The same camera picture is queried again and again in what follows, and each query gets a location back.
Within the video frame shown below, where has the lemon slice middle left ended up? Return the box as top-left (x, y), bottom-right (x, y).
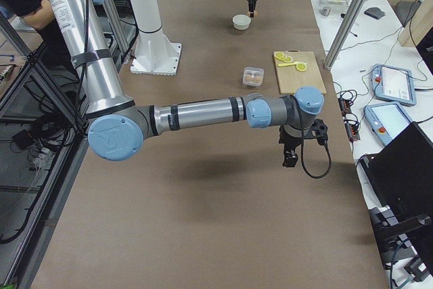
top-left (279, 53), bottom-right (288, 61)

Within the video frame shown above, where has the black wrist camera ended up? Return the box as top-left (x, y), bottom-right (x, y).
top-left (310, 118), bottom-right (329, 146)

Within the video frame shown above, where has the lemon slice upper left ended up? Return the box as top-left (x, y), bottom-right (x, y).
top-left (283, 55), bottom-right (293, 63)

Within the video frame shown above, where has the blue teach pendant near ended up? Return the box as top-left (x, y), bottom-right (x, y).
top-left (365, 102), bottom-right (413, 146)

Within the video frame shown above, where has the steel cup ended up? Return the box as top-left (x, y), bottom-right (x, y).
top-left (320, 7), bottom-right (331, 17)

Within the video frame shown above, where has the lemon slice near knife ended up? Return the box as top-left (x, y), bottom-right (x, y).
top-left (295, 62), bottom-right (308, 72)

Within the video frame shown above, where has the person in black shirt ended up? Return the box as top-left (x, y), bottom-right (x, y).
top-left (4, 0), bottom-right (76, 74)

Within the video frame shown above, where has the white bowl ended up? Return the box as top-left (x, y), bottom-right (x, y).
top-left (232, 14), bottom-right (252, 30)

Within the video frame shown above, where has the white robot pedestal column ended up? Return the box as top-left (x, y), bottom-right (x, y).
top-left (130, 0), bottom-right (182, 76)

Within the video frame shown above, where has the clear plastic egg box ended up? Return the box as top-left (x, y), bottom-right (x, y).
top-left (242, 66), bottom-right (265, 87)

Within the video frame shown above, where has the brown egg in box near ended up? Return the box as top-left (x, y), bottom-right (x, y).
top-left (254, 78), bottom-right (263, 85)

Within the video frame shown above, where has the lemon slice lower left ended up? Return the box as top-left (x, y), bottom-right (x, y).
top-left (274, 51), bottom-right (284, 60)

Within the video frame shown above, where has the aluminium frame post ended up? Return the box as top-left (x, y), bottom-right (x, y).
top-left (323, 0), bottom-right (365, 70)

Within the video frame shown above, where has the black monitor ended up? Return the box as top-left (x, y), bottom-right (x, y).
top-left (360, 122), bottom-right (432, 219)

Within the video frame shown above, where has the blue teach pendant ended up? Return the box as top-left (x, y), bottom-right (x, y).
top-left (371, 64), bottom-right (417, 106)
top-left (365, 102), bottom-right (413, 146)

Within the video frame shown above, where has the blue teach pendant far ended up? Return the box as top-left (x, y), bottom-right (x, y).
top-left (371, 64), bottom-right (417, 106)

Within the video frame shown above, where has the wooden cutting board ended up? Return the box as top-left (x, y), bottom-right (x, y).
top-left (273, 51), bottom-right (327, 95)

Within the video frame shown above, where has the small black square pad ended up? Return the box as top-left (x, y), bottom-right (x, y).
top-left (364, 7), bottom-right (386, 20)

